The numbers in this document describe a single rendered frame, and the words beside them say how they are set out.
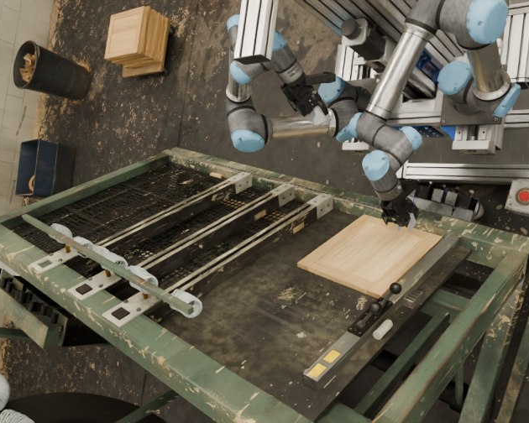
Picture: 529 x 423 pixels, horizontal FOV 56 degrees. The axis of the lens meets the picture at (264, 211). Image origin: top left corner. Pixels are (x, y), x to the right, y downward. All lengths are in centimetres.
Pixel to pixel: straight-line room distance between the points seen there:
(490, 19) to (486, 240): 92
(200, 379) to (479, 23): 119
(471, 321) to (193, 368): 85
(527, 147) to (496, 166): 17
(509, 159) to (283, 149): 164
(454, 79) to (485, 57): 27
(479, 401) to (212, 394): 122
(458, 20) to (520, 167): 144
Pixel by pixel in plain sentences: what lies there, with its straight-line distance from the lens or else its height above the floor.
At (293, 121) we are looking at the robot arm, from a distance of 196.
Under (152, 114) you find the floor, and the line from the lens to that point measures 500.
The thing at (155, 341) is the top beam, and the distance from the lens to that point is 159.
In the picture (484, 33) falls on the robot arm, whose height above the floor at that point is 164.
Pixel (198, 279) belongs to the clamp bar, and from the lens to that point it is 186.
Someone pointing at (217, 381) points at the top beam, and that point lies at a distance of 142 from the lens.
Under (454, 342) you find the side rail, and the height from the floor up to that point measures 142.
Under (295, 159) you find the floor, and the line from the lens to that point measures 369.
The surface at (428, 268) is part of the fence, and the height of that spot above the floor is 113.
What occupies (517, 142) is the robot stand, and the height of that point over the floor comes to 21.
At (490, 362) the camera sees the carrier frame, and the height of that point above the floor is 79.
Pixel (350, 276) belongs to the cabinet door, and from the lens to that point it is 189.
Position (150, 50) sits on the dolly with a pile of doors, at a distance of 482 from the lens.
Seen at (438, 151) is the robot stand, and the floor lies 21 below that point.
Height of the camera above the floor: 294
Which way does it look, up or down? 51 degrees down
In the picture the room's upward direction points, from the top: 79 degrees counter-clockwise
